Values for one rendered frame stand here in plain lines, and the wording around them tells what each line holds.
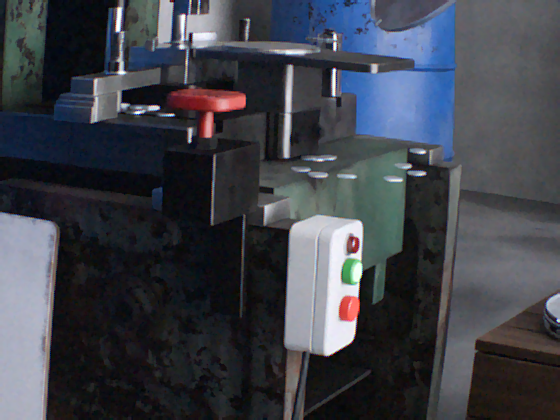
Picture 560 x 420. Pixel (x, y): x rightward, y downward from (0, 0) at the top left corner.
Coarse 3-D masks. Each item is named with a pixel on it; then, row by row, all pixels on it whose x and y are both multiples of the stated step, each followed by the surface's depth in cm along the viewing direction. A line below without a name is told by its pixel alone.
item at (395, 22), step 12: (372, 0) 161; (384, 0) 159; (396, 0) 156; (408, 0) 153; (420, 0) 150; (432, 0) 147; (444, 0) 144; (456, 0) 142; (372, 12) 159; (384, 12) 157; (396, 12) 154; (408, 12) 151; (420, 12) 148; (432, 12) 144; (384, 24) 155; (396, 24) 152; (408, 24) 147; (420, 24) 146
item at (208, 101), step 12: (168, 96) 129; (180, 96) 128; (192, 96) 128; (204, 96) 128; (216, 96) 127; (228, 96) 128; (240, 96) 130; (180, 108) 129; (192, 108) 128; (204, 108) 127; (216, 108) 127; (228, 108) 128; (240, 108) 130; (204, 120) 130; (204, 132) 130
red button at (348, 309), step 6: (342, 300) 136; (348, 300) 136; (354, 300) 136; (342, 306) 136; (348, 306) 136; (354, 306) 137; (342, 312) 136; (348, 312) 136; (354, 312) 137; (342, 318) 136; (348, 318) 136; (354, 318) 137
